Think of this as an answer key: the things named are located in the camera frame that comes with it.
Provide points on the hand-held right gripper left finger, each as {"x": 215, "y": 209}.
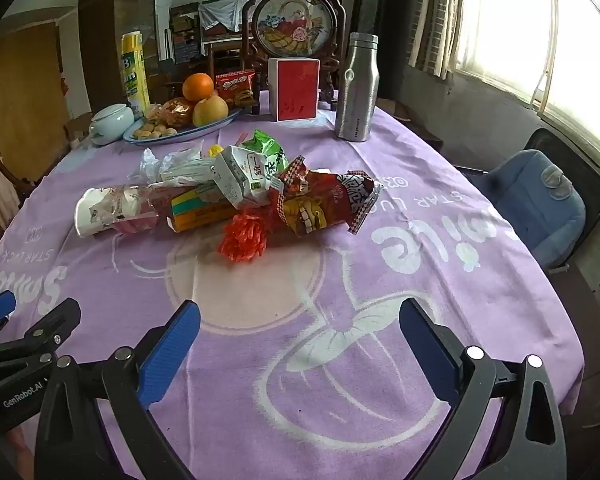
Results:
{"x": 172, "y": 355}

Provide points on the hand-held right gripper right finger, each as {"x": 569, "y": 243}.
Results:
{"x": 427, "y": 355}

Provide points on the clear plastic cup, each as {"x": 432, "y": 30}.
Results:
{"x": 115, "y": 210}

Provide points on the orange and green cardboard box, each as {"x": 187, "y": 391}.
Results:
{"x": 200, "y": 215}

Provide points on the green and white drink carton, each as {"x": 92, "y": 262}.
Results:
{"x": 240, "y": 175}

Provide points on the yellow plastic pompom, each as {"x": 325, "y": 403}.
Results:
{"x": 216, "y": 151}

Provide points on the purple printed tablecloth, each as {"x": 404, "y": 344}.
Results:
{"x": 330, "y": 310}

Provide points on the red plastic pompom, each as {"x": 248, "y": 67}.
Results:
{"x": 242, "y": 240}

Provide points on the crumpled clear plastic wrap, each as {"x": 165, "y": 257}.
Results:
{"x": 152, "y": 165}

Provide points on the white flat packet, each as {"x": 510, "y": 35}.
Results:
{"x": 187, "y": 170}

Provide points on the red snack bag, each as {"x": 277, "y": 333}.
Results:
{"x": 325, "y": 200}

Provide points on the blue cushioned chair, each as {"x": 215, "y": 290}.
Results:
{"x": 535, "y": 200}

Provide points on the white ceramic lidded pot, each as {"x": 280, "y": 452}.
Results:
{"x": 111, "y": 122}

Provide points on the brown wooden door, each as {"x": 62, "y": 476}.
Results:
{"x": 25, "y": 100}

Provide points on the pile of small cookies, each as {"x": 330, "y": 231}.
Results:
{"x": 152, "y": 131}

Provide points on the oval blue-rimmed plate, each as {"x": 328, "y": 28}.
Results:
{"x": 217, "y": 127}

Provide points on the wrapped brown bread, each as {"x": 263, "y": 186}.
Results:
{"x": 177, "y": 110}

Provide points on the yellow round fruit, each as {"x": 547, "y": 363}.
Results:
{"x": 210, "y": 110}

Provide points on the tall yellow canister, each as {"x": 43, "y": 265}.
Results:
{"x": 135, "y": 80}

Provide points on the orange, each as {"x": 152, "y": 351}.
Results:
{"x": 198, "y": 87}

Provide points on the steel drink bottle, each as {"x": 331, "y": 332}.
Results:
{"x": 357, "y": 90}

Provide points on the red biscuit packet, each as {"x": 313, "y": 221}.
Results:
{"x": 236, "y": 87}

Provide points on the wooden cabinet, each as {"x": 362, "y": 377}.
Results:
{"x": 105, "y": 35}

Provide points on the red and white box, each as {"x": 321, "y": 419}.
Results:
{"x": 295, "y": 90}

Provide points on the plaid curtain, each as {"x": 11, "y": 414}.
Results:
{"x": 435, "y": 20}

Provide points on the bright window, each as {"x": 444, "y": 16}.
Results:
{"x": 510, "y": 20}

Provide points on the white hanging cloth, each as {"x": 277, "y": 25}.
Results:
{"x": 220, "y": 12}

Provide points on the round embroidered table screen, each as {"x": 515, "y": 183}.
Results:
{"x": 290, "y": 25}

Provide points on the dark framed mirror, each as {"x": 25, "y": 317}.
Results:
{"x": 370, "y": 5}

